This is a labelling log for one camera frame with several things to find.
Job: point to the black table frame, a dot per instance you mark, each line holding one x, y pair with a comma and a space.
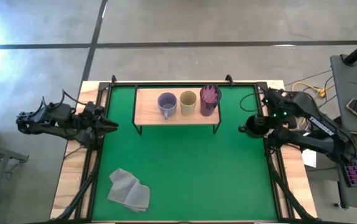
125, 84

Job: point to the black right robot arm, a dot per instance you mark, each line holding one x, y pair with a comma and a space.
321, 124

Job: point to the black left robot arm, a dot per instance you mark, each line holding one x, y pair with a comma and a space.
53, 119

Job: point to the grey keyboard desk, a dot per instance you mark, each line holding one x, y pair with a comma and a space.
352, 196

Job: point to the grey side desk panel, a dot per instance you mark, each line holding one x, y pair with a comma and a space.
346, 81

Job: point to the wooden shelf with black frame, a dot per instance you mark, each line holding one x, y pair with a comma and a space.
147, 112

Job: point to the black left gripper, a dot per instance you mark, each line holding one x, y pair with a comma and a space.
94, 121

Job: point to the black frame clamp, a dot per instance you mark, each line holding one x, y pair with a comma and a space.
113, 78
229, 79

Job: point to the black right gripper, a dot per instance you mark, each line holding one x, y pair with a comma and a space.
262, 120

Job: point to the grey mug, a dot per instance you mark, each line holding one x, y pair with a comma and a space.
167, 107

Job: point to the purple faceted tumbler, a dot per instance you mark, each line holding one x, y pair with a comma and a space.
209, 105

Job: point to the white paper sheet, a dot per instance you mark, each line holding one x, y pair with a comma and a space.
310, 160

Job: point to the cream plastic cup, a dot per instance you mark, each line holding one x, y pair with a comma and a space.
188, 109

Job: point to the green table mat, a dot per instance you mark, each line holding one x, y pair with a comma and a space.
181, 171

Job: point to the grey folded cloth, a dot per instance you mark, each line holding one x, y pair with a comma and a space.
128, 194

